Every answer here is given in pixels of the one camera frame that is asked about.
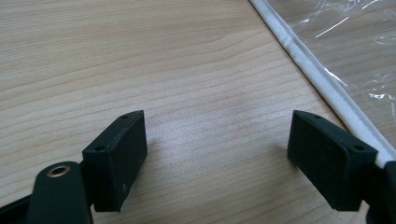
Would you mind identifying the clear plastic bag white trim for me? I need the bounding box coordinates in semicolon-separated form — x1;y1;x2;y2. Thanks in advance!
248;0;396;169

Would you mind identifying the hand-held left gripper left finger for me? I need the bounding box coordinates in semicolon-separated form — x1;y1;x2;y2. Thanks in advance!
81;109;149;214

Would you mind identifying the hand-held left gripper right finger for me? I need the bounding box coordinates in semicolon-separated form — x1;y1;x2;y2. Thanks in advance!
287;109;379;212

